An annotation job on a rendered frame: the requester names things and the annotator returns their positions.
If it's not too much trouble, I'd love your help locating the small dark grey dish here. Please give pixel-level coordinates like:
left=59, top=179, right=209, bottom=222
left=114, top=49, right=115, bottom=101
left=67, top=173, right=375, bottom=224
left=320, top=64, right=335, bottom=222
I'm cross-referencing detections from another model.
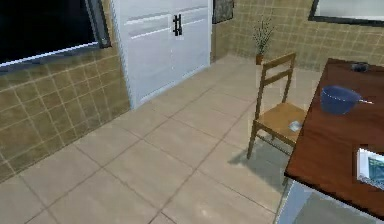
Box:
left=350, top=61, right=370, bottom=73

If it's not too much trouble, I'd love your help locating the brown wooden chair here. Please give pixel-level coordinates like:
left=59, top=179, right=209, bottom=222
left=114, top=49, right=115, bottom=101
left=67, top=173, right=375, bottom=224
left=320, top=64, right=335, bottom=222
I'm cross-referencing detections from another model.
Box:
left=246, top=52, right=308, bottom=160

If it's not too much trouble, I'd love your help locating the potted green house plant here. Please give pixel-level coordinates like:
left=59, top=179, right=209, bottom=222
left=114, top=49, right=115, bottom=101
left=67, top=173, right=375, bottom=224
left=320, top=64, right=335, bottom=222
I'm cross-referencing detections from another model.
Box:
left=251, top=17, right=276, bottom=66

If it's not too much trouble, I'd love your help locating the dark red-brown wooden table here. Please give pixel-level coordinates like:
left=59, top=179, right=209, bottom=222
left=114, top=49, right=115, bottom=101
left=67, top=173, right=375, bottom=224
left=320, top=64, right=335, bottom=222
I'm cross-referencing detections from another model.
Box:
left=283, top=57, right=384, bottom=222

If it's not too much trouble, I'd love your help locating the black door handle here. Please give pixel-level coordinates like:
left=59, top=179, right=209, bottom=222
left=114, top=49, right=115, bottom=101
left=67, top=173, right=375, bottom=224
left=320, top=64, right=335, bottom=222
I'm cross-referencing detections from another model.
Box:
left=172, top=13, right=184, bottom=37

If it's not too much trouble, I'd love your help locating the white room door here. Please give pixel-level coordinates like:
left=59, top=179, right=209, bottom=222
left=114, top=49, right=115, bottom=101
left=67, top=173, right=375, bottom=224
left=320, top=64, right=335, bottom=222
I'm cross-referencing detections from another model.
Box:
left=110, top=0, right=214, bottom=110

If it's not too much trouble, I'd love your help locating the white book with green cover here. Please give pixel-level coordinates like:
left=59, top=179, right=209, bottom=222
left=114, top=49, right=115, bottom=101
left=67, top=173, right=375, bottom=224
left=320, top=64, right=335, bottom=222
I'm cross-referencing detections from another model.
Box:
left=356, top=147, right=384, bottom=191

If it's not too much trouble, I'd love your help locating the small grey flat object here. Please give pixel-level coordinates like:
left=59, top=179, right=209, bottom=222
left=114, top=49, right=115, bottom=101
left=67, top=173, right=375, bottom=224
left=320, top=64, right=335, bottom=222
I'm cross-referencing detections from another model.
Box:
left=288, top=121, right=304, bottom=132

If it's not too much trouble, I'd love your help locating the dark framed picture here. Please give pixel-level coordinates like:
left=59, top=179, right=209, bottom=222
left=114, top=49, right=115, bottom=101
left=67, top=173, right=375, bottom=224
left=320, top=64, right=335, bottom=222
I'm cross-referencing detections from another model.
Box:
left=212, top=0, right=235, bottom=25

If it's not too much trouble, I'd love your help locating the blue bowl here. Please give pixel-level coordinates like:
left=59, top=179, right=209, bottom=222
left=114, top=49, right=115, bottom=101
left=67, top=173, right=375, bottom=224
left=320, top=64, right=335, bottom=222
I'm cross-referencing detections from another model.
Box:
left=320, top=84, right=363, bottom=116

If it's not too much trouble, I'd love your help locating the black framed pale window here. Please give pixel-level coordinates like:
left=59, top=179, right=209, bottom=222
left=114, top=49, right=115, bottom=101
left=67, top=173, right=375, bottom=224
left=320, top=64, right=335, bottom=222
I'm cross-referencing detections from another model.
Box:
left=307, top=0, right=384, bottom=28

